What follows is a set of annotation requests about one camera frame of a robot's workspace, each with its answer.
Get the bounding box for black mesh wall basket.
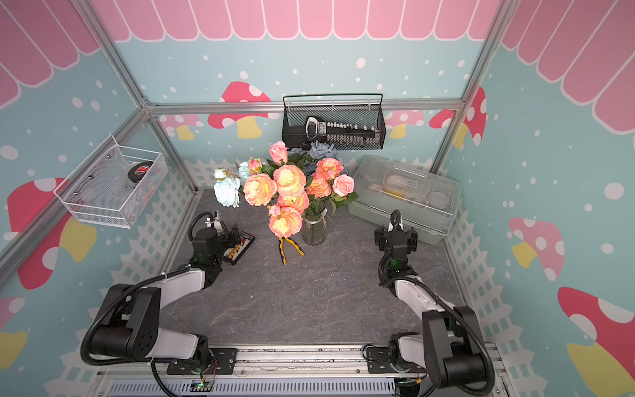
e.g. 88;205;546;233
282;93;386;152

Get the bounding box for white wire wall basket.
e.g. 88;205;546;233
54;136;168;229

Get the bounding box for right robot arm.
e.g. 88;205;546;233
375;209;495;396

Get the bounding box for black red tape measure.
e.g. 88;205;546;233
127;161;154;184

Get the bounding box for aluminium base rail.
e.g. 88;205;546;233
86;343;512;397

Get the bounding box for light blue flower stem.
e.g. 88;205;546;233
213;161;251;208

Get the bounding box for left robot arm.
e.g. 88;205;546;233
80;211;255;373

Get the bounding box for green clear-lid storage box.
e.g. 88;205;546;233
348;155;462;246

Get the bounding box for pink rose stem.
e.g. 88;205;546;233
269;142;289;165

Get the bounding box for yellow black pliers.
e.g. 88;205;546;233
277;237;306;266

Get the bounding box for dusty blue flower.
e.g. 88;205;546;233
288;142;339;175

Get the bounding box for glass flower vase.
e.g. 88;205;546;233
301;208;328;246

